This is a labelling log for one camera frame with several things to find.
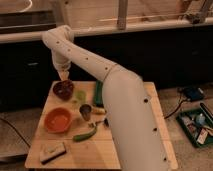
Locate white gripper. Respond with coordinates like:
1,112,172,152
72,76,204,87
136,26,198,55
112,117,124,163
52,53,71,81

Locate dark purple grape bunch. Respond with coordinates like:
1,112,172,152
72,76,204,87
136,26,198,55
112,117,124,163
60,80,71,90

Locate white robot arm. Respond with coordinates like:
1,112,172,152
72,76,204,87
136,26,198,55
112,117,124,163
42,25,170,171

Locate dark maroon bowl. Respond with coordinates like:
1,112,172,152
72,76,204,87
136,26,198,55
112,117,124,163
53,80,74,101

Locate orange red bowl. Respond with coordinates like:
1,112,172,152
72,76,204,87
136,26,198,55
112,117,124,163
44,107,72,133

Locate light green vegetable piece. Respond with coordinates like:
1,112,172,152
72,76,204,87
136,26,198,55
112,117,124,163
74,90,86,104

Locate green plastic tray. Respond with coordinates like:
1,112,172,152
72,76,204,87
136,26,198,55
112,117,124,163
93,81,103,107

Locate small metal cup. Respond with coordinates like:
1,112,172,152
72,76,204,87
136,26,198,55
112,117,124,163
79,104,92,121

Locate small yellow banana piece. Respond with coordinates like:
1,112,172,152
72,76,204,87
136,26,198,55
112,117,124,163
92,107,106,115

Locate green chili pepper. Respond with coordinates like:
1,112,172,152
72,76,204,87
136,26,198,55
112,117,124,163
73,126,97,142

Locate sponge block with dark base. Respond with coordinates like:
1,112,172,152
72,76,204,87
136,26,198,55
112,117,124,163
39,142,66,164

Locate black power adapter box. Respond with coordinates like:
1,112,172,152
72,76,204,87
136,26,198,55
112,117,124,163
179,86,204,102

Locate green bin with tools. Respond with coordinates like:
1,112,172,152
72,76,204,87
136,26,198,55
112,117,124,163
176,103,213,148

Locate black cable at left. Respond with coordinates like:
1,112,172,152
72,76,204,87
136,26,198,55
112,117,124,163
0,117,31,149

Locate black cable on floor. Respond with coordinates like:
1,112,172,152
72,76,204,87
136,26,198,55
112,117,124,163
163,94,189,120

